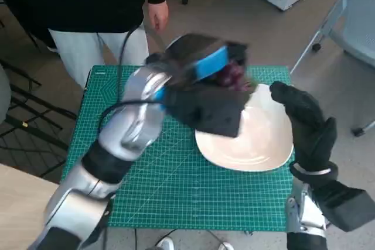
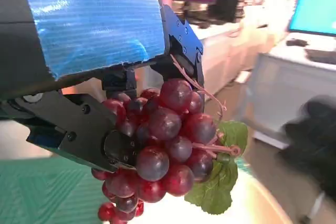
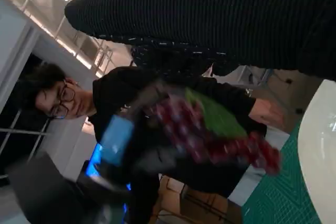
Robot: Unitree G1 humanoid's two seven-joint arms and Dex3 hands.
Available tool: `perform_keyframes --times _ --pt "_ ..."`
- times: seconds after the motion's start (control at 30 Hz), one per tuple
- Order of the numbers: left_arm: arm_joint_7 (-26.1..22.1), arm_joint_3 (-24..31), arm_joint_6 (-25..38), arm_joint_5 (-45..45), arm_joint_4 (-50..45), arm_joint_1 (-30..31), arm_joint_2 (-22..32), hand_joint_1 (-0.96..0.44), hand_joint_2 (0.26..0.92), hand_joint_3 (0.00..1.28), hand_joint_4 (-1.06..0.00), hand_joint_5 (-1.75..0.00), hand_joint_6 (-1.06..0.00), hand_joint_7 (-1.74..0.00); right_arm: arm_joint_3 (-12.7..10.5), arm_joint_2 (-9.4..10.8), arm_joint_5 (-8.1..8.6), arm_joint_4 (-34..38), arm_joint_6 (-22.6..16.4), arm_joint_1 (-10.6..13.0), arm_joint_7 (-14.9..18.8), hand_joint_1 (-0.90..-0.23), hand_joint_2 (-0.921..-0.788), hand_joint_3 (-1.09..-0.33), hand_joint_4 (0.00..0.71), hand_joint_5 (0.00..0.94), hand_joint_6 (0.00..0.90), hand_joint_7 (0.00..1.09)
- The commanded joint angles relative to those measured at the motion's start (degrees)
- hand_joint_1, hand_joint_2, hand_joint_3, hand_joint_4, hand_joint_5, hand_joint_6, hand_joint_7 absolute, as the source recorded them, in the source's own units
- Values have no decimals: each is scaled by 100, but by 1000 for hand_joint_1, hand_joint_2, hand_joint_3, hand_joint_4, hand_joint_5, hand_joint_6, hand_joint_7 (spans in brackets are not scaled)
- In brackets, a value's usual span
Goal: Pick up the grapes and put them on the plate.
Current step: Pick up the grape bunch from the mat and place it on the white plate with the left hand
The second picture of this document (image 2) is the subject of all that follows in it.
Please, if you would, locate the black keyboard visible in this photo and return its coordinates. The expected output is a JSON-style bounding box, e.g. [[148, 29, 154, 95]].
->
[[305, 47, 336, 65]]

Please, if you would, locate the white plate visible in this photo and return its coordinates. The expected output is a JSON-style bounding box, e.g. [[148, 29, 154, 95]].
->
[[181, 153, 296, 224]]

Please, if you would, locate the black left hand blue tape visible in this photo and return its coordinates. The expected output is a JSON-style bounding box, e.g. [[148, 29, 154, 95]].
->
[[0, 0, 206, 174]]

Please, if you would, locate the red toy grape bunch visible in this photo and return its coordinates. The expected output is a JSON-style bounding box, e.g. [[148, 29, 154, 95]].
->
[[90, 55, 249, 224]]

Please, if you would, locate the monitor with blue screen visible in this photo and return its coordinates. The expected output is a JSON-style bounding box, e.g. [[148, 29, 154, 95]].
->
[[287, 0, 336, 38]]

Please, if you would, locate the green cutting mat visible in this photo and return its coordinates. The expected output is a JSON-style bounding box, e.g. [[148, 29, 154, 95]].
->
[[0, 155, 253, 224]]

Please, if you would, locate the white desk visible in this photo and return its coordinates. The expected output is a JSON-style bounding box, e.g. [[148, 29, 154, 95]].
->
[[188, 21, 264, 99]]

